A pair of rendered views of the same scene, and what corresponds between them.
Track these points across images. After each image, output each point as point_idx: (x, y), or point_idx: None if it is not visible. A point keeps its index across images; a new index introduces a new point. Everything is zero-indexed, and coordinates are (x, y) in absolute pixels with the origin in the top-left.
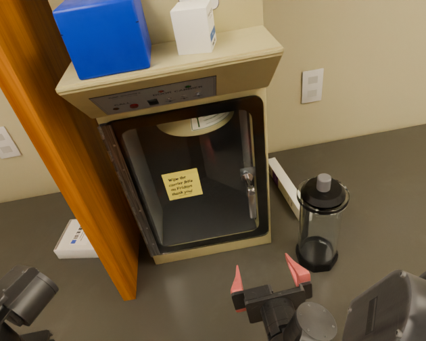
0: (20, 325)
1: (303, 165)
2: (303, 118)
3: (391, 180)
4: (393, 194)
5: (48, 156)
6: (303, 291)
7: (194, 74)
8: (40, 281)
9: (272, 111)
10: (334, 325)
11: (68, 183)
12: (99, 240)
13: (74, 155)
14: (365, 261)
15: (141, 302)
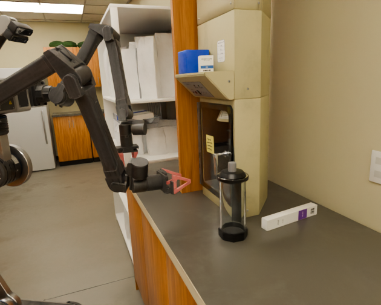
0: (131, 131)
1: (331, 225)
2: (371, 197)
3: (354, 269)
4: (332, 270)
5: (176, 101)
6: (164, 176)
7: (193, 78)
8: (141, 124)
9: (346, 176)
10: (139, 166)
11: (177, 114)
12: (179, 147)
13: (187, 109)
14: (238, 253)
15: (180, 195)
